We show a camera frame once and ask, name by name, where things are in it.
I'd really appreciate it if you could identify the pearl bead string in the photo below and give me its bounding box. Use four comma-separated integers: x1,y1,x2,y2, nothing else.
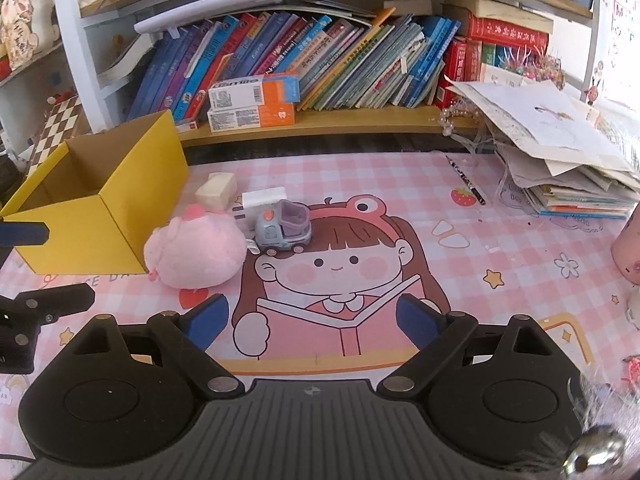
437,98,482,137

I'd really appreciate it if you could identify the pink plush pig toy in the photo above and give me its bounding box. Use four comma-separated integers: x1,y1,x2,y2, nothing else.
143,204,247,289

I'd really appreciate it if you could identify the pink cup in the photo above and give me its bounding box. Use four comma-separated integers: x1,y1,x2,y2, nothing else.
611,204,640,285

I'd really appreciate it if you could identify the upper orange white toothpaste box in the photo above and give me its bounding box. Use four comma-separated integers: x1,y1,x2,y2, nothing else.
208,74,300,110

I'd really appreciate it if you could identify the wooden white bookshelf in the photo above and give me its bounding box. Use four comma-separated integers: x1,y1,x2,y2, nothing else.
49,0,601,149

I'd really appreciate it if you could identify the cream foam block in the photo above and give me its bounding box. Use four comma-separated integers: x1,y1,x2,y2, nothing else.
195,172,238,212

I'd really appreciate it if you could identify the small red white box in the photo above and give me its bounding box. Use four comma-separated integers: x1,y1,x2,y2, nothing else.
176,119,198,132

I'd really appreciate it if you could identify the red thick dictionary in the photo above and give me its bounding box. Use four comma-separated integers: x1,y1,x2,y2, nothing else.
442,4,549,54

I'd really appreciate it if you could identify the white long lamp bar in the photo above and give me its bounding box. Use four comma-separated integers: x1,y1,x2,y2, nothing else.
134,0,284,39

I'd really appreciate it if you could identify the orange white toothpaste box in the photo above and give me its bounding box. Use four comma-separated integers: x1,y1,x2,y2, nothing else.
208,74,300,110
207,103,295,132

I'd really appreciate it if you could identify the silver bell with fur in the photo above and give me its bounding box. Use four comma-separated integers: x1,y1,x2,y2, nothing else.
514,368,637,480

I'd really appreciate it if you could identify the brown white checkered board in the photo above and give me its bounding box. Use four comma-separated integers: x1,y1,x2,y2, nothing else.
27,96,88,177

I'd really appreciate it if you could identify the lower orange white toothpaste box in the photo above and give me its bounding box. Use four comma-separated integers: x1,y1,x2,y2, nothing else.
207,103,295,132

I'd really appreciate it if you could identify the pink cartoon girl desk mat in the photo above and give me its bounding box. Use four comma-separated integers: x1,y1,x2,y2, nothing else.
1,152,639,457

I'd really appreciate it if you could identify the black patterned pen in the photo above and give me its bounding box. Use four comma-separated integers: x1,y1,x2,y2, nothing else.
445,155,487,206

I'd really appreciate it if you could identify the white power adapter plug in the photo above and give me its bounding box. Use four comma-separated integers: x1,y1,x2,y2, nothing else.
231,186,288,226

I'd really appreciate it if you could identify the row of leaning books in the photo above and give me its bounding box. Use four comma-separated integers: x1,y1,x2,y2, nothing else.
129,6,459,122

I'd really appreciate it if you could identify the yellow cardboard box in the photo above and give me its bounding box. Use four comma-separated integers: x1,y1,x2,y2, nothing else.
1,112,189,275

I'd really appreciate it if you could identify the messy stack of papers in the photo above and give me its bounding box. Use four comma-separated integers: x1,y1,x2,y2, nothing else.
450,81,639,219

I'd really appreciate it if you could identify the grey purple toy truck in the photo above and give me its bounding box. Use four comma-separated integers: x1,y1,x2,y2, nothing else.
254,200,312,252

